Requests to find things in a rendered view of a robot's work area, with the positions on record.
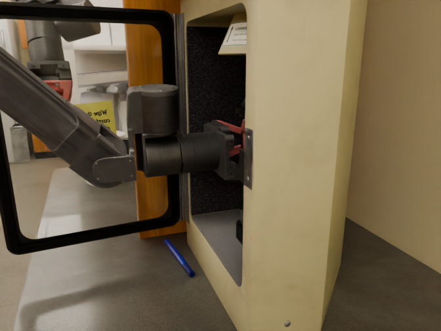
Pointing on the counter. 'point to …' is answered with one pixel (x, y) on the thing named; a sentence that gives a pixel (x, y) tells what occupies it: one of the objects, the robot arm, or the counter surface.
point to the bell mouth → (235, 37)
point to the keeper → (248, 157)
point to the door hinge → (182, 105)
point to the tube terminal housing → (289, 156)
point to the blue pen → (180, 258)
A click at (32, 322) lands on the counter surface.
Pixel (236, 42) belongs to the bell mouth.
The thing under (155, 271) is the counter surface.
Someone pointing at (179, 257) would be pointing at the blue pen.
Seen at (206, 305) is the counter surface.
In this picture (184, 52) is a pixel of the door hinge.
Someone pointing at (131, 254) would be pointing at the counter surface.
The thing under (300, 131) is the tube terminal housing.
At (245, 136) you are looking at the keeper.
